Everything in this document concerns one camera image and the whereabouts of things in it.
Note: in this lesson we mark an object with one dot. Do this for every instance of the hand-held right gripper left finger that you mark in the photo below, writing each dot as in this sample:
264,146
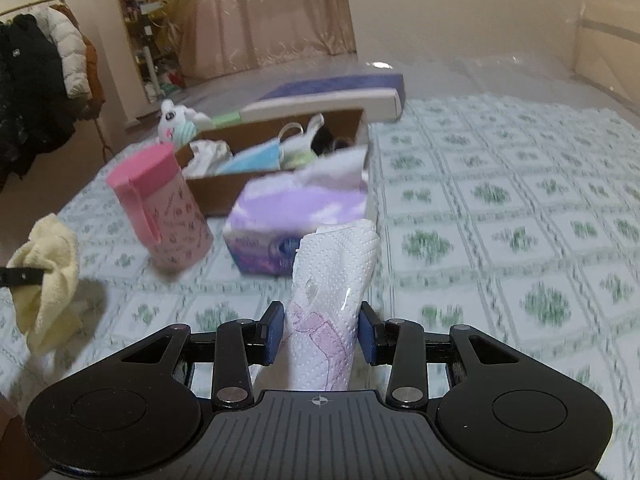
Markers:
274,335

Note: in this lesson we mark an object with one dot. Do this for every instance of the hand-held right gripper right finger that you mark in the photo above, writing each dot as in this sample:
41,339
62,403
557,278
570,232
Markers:
366,335

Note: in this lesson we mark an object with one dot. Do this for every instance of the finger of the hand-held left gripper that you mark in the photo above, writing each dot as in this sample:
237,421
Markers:
22,276

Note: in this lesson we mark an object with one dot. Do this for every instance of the pale yellow towel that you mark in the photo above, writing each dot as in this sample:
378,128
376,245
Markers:
50,260

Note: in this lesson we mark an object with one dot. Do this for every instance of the white embossed tissue pack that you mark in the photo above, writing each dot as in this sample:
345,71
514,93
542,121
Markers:
325,285

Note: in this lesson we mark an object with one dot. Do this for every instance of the brown cardboard box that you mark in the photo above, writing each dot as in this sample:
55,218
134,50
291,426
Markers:
225,195

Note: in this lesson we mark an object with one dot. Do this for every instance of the light blue face mask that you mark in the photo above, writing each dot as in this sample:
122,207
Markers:
255,160

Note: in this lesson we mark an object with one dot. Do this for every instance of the white black-trimmed face mask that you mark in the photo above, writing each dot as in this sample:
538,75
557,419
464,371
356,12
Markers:
300,145

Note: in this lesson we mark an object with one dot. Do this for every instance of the purple tissue box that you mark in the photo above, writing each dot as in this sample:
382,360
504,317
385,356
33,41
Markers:
280,210

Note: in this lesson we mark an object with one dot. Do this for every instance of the glossy black puffer jacket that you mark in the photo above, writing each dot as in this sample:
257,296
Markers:
6,135

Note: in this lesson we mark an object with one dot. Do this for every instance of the pink lidded bottle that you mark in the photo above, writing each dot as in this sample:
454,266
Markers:
170,220

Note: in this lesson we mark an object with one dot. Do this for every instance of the floral printed bed sheet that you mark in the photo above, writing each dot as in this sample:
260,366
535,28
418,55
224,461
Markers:
500,210

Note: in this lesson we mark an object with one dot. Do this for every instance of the black jacket white logo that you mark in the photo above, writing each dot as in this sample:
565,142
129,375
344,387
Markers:
35,85

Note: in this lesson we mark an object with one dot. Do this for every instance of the dark floral scrunchie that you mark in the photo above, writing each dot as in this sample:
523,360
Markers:
322,141

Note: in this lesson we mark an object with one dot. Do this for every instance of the brown jacket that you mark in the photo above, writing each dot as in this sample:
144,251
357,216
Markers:
95,80

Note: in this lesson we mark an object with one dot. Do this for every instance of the white plush bunny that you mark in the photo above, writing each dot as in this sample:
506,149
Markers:
172,122

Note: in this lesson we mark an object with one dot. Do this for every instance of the light green block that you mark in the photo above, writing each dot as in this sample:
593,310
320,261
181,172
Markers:
227,120

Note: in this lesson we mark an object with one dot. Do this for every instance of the white puffer jacket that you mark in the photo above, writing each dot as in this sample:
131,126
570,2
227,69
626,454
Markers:
70,55

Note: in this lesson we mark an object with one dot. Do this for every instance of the white standing fan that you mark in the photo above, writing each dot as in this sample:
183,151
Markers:
150,70

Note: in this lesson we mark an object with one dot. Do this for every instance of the blue topped white box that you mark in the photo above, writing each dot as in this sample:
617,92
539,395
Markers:
340,85

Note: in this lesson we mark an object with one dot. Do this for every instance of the gold clothes rack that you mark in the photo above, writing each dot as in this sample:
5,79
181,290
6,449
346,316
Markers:
30,5

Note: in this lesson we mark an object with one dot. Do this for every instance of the plastic covered mattress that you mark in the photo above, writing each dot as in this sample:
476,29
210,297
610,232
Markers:
475,75

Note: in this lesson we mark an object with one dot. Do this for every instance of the wooden bookshelf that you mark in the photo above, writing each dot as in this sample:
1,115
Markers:
130,10

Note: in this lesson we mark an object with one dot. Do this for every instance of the pink patterned curtain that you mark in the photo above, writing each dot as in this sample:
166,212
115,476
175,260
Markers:
275,10

